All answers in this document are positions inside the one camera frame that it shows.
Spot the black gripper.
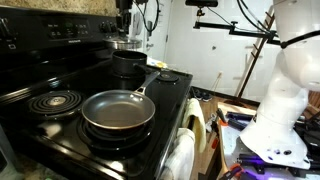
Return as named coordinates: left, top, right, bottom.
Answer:
left=115, top=0, right=134, bottom=40

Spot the black pot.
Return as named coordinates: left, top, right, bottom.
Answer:
left=111, top=49, right=153, bottom=79

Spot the black electric stove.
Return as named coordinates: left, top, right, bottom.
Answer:
left=0, top=4, right=195, bottom=180

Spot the small coil burner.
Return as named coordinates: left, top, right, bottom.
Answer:
left=155, top=71, right=180, bottom=84

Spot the grey frying pan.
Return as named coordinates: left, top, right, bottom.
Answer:
left=81, top=70, right=161, bottom=131

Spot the dark shoe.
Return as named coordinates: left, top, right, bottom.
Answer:
left=201, top=91, right=214, bottom=103
left=192, top=87, right=204, bottom=101

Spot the large coil burner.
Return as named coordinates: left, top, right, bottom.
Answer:
left=25, top=89, right=85, bottom=118

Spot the coil burner under pan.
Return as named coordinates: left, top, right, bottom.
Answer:
left=77, top=115, right=157, bottom=153

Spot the yellow towel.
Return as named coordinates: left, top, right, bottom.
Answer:
left=181, top=97, right=208, bottom=154

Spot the black clamp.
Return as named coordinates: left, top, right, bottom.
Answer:
left=215, top=107, right=232, bottom=127

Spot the wooden ladder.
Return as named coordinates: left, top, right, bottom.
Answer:
left=234, top=5, right=278, bottom=102

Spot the white towel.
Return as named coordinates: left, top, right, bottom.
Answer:
left=159, top=127, right=196, bottom=180

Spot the wooden table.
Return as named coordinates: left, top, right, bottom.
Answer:
left=215, top=101, right=259, bottom=180

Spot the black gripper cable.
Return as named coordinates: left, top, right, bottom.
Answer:
left=133, top=0, right=162, bottom=36

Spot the black stereo camera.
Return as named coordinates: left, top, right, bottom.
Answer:
left=184, top=0, right=220, bottom=9

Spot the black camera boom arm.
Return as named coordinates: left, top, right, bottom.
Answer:
left=192, top=19, right=283, bottom=46

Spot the orange handled clamp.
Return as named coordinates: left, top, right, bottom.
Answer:
left=218, top=163, right=245, bottom=180

